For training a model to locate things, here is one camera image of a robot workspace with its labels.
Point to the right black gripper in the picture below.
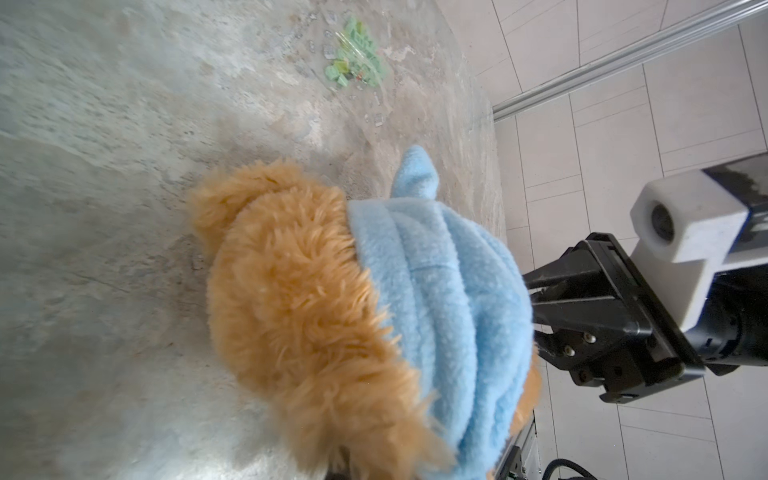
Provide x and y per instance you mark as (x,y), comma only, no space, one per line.
(623,338)

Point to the light blue bear hoodie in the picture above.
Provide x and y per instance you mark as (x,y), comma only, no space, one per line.
(456,301)

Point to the brown teddy bear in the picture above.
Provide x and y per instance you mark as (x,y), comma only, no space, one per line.
(296,319)

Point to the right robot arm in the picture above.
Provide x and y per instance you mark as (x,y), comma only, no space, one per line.
(731,332)

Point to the small green pieces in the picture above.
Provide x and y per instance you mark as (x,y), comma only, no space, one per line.
(354,56)

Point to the metal corner post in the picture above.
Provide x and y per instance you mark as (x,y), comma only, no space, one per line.
(663,42)

